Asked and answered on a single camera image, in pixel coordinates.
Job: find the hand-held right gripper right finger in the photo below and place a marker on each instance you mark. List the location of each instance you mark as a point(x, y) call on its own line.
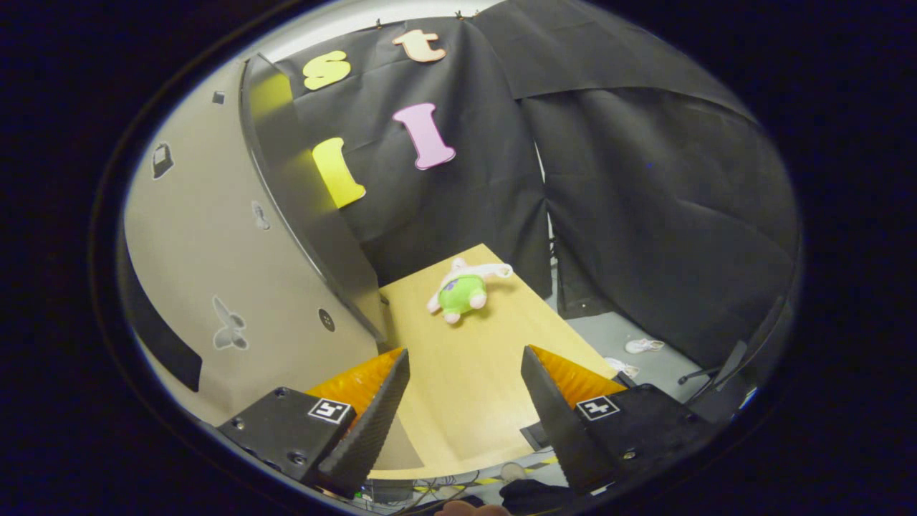
point(559, 430)

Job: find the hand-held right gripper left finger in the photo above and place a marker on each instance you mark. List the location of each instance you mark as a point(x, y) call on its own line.
point(369, 430)

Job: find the white slipper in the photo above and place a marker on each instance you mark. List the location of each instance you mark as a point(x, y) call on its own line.
point(622, 368)
point(643, 346)

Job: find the black backdrop cloth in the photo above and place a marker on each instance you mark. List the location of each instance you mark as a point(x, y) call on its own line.
point(645, 179)

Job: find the green pink plush toy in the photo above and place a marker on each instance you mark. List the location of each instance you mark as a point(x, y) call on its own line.
point(462, 294)

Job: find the beige cabinet door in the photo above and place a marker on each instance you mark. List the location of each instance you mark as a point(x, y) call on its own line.
point(215, 251)

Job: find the dark cloth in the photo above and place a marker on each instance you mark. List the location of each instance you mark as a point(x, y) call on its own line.
point(534, 496)

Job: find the dark grey cabinet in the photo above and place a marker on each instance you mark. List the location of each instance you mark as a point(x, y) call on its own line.
point(308, 208)

